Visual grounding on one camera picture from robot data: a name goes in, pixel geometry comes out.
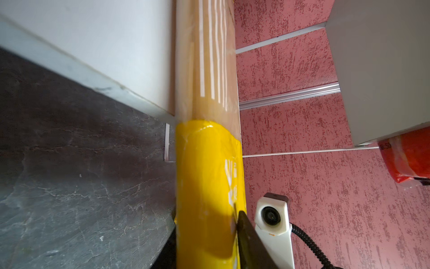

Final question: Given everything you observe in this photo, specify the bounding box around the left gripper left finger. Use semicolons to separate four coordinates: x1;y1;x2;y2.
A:
151;228;176;269

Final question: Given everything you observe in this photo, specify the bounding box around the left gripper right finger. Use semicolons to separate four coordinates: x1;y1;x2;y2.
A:
237;211;278;269

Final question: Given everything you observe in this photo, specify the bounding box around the yellow pasta package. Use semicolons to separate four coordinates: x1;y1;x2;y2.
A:
175;1;246;269

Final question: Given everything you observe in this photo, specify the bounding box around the white two-tier shelf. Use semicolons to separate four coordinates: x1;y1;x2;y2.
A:
1;1;430;143

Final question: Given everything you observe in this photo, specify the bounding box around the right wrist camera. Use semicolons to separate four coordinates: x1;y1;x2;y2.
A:
254;192;295;269

